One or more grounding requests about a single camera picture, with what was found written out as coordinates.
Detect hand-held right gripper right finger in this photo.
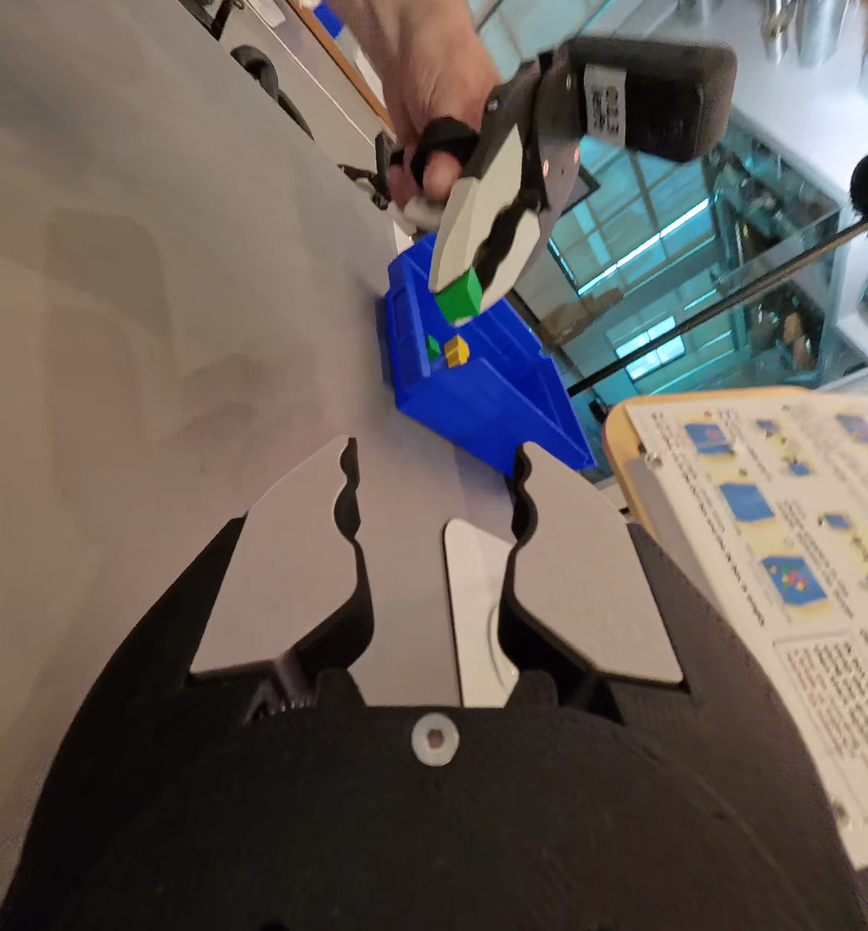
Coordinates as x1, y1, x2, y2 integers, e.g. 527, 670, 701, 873
498, 441, 684, 688

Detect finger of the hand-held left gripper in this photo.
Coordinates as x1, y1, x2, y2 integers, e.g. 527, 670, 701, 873
478, 204, 553, 311
429, 127, 527, 295

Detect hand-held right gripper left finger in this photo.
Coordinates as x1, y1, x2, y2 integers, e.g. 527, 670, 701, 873
189, 436, 374, 681

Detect blue plastic bin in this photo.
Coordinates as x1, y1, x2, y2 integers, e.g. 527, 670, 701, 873
382, 231, 598, 477

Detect person's left hand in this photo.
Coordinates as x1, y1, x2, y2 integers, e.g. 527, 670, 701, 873
332, 0, 504, 219

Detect printed instruction sheet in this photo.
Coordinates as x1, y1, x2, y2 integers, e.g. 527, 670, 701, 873
623, 396, 868, 867

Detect black headphones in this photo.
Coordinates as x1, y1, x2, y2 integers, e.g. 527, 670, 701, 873
230, 45, 315, 139

